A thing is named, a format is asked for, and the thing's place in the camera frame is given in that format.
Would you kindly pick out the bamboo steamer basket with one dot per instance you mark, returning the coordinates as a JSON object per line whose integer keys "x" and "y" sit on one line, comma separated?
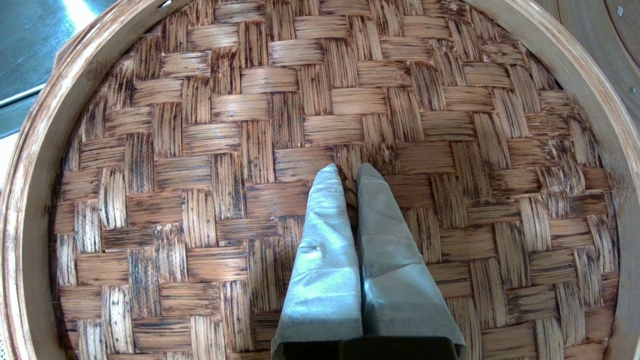
{"x": 600, "y": 40}

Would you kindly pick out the steel panel with flower vents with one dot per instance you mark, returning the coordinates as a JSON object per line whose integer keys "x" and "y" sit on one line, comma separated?
{"x": 30, "y": 40}

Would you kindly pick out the dark woven bamboo steamer lid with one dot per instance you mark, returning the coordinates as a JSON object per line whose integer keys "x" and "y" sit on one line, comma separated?
{"x": 200, "y": 150}

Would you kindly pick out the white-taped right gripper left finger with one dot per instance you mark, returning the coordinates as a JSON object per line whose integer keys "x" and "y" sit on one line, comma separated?
{"x": 325, "y": 260}

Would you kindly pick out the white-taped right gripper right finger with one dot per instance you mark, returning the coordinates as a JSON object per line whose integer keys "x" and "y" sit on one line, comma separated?
{"x": 395, "y": 280}

